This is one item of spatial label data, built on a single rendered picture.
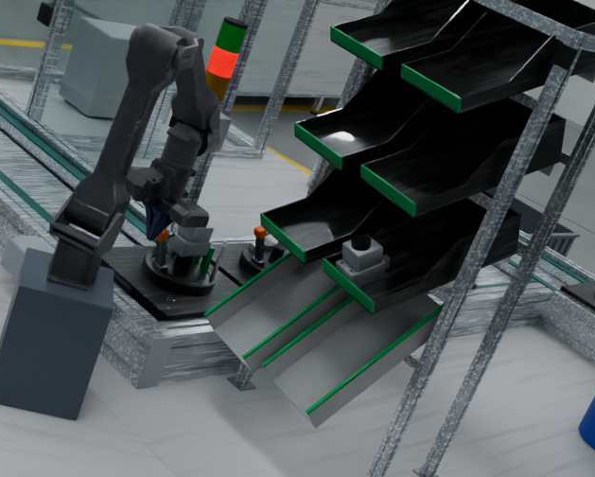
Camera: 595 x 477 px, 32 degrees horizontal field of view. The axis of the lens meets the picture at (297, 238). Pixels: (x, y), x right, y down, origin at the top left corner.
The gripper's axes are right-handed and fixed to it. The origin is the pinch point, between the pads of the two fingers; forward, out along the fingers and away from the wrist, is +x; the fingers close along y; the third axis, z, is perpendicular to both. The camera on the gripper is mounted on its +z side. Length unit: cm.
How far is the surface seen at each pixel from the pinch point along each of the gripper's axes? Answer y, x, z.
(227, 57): -16.8, -26.8, -20.0
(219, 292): 6.2, 11.4, -15.5
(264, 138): -82, 13, -111
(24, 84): -127, 21, -56
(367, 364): 48.6, -1.2, -4.0
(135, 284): 1.3, 11.7, 1.0
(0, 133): -76, 16, -17
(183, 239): 0.8, 3.1, -7.0
